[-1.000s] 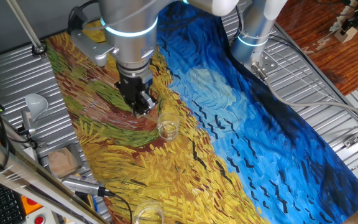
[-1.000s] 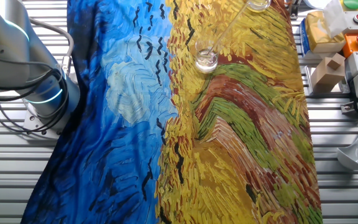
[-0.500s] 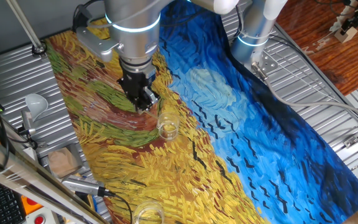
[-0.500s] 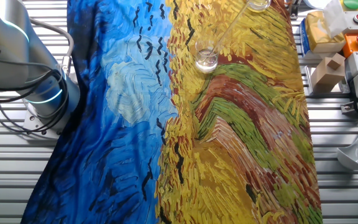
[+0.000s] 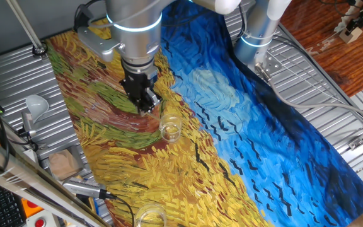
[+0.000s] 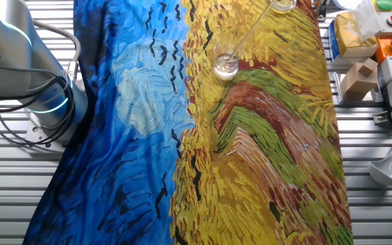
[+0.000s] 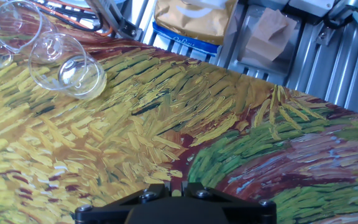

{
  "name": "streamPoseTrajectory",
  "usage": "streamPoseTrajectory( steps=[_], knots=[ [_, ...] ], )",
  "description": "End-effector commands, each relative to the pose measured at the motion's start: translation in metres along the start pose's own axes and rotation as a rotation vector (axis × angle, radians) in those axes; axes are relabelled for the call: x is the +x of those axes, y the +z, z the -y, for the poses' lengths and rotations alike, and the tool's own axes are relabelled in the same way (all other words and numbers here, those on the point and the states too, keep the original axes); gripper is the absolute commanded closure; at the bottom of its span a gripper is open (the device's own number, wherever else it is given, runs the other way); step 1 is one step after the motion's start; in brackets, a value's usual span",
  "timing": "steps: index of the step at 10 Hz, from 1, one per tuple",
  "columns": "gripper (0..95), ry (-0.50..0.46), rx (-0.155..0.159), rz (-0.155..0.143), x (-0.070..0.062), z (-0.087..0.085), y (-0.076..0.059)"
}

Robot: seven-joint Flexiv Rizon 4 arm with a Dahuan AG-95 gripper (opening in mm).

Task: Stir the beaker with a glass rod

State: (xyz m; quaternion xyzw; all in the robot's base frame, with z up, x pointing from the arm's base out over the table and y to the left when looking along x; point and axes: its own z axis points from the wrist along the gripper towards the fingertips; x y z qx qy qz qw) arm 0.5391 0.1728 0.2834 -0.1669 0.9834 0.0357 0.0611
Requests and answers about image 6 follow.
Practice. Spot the painted wheatfield tablecloth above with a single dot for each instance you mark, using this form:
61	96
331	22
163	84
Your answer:
250	136

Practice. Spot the large glass beaker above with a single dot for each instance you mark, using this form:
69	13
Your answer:
282	6

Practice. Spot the white round container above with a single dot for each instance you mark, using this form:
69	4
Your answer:
347	3

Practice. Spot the silver corner bracket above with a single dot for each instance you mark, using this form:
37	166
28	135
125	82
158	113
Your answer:
383	118

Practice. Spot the gold and blue package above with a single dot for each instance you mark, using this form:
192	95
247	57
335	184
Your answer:
349	37

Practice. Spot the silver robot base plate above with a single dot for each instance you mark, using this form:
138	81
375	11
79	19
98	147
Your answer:
37	134

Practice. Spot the green round cap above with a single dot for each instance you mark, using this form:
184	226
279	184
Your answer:
386	4

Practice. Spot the grey box red button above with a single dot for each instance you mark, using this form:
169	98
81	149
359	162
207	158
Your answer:
386	24

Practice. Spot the translucent white plastic bag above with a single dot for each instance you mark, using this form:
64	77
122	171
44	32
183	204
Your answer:
366	17

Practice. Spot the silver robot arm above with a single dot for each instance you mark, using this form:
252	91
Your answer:
12	51

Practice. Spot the clear glass rod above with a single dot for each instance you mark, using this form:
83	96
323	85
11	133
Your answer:
250	32

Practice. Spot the small glass beaker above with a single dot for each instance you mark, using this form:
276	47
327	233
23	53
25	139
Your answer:
226	68

